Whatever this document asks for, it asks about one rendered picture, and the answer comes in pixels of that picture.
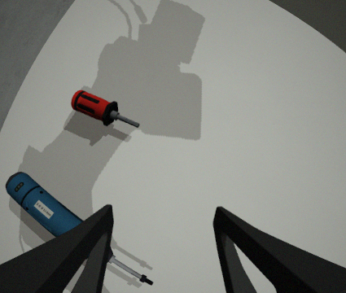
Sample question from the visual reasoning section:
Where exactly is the dark blue electric screwdriver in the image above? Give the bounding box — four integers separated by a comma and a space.
6, 172, 142, 279

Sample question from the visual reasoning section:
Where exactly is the red and black screwdriver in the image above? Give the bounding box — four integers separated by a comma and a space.
71, 90, 139, 128

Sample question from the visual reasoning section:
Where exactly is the black socket-head screw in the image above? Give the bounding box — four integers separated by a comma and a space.
139, 274, 153, 285

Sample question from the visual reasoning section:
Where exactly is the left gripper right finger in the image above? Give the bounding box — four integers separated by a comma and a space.
213, 207, 346, 293

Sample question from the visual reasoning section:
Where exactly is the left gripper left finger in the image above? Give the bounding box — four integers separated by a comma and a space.
0, 204, 114, 293

